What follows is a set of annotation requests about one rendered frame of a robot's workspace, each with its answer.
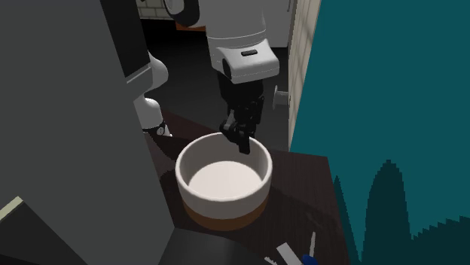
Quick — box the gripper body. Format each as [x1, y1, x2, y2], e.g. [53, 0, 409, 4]
[216, 71, 266, 128]

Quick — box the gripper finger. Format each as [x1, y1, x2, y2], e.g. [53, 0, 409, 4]
[249, 96, 266, 139]
[218, 111, 253, 155]

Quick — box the grey round knob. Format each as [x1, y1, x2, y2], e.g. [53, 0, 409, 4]
[273, 84, 291, 111]

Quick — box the white bowl with brown base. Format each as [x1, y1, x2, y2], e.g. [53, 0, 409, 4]
[174, 132, 273, 233]

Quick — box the large grey box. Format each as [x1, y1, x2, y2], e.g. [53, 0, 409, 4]
[0, 0, 175, 265]

